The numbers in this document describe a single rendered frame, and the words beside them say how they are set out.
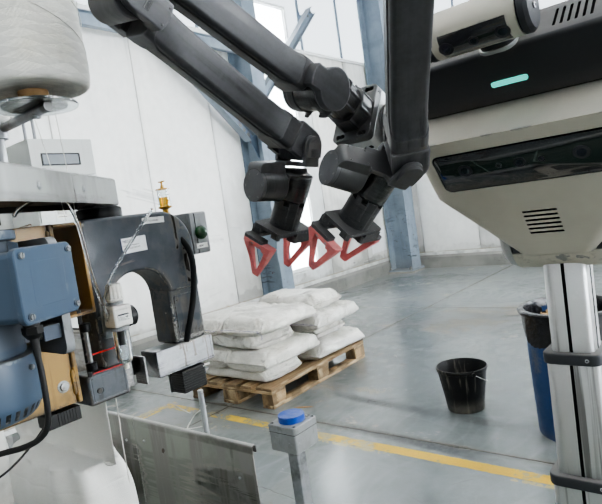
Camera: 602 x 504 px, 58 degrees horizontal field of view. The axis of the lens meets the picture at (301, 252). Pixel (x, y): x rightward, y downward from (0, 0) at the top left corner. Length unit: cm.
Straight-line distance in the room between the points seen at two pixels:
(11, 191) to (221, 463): 99
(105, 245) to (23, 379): 36
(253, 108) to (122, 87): 531
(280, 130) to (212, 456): 95
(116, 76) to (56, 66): 534
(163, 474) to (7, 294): 117
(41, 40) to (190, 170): 566
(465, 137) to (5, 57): 70
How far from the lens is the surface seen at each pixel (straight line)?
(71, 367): 105
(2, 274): 72
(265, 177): 94
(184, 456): 169
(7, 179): 80
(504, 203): 107
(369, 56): 996
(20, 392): 80
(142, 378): 114
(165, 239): 115
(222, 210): 672
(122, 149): 601
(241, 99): 91
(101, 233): 107
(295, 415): 127
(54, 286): 75
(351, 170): 86
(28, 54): 86
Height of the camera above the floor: 130
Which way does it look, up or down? 4 degrees down
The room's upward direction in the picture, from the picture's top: 8 degrees counter-clockwise
